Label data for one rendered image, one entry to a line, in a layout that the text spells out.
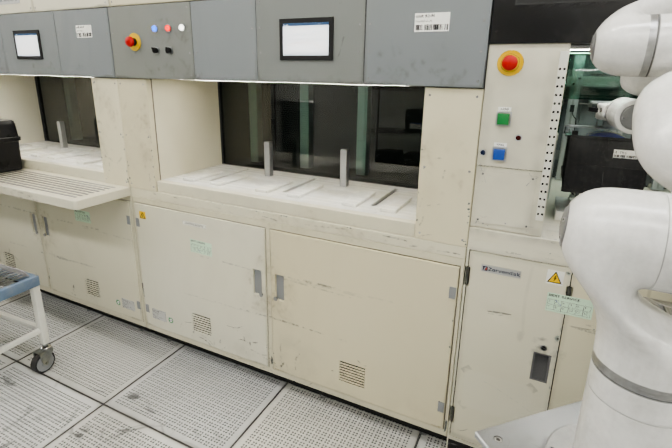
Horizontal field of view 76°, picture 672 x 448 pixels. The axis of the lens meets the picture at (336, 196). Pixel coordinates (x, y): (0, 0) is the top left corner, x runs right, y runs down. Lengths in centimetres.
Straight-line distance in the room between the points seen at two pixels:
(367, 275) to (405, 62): 72
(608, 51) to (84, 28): 195
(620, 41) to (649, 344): 48
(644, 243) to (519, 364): 102
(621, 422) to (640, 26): 59
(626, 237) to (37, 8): 240
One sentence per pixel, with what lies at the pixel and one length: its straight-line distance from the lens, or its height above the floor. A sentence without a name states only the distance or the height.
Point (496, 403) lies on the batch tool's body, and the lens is 167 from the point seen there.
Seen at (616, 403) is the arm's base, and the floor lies 92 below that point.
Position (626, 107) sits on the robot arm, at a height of 125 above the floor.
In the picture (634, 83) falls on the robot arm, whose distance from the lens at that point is 119.
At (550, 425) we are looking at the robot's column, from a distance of 89.
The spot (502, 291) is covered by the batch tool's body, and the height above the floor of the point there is 68.
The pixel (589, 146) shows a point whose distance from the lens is 151.
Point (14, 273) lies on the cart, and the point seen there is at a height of 46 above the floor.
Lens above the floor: 132
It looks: 16 degrees down
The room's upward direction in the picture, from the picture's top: 1 degrees clockwise
